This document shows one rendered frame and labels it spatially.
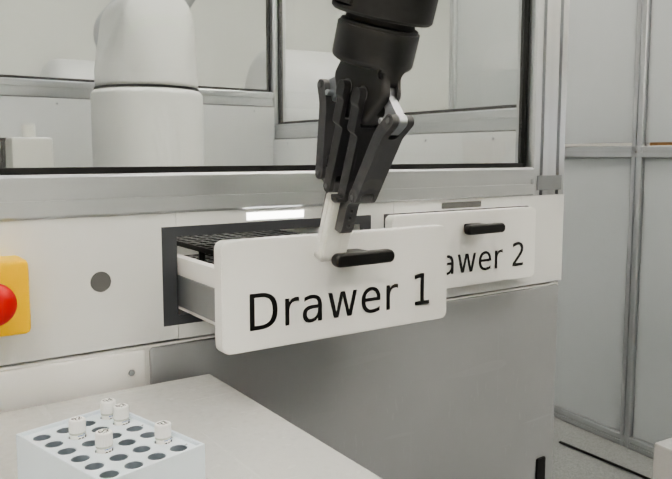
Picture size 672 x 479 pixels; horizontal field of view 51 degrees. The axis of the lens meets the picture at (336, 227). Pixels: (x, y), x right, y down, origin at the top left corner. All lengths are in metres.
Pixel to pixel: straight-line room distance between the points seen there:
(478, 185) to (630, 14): 1.65
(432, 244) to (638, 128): 1.81
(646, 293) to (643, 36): 0.85
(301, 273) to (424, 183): 0.35
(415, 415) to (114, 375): 0.45
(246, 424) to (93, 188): 0.29
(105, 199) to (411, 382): 0.51
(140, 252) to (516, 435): 0.71
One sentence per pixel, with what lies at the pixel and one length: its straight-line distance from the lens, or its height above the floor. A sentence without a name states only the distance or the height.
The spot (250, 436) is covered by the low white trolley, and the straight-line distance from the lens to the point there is 0.66.
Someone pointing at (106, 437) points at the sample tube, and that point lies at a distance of 0.56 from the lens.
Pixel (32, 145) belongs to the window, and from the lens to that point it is 0.79.
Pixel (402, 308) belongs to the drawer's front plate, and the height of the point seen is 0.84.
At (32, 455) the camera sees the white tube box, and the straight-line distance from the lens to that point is 0.60.
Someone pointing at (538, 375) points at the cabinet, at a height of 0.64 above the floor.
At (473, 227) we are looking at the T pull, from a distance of 1.01.
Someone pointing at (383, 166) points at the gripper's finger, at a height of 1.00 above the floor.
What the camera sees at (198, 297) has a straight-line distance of 0.78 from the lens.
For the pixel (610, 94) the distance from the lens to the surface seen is 2.68.
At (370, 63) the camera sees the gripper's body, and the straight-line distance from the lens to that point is 0.63.
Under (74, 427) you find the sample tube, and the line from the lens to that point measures 0.59.
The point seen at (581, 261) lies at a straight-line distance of 2.77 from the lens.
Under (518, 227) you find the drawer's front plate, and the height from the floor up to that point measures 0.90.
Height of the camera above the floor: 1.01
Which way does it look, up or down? 6 degrees down
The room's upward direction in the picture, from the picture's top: straight up
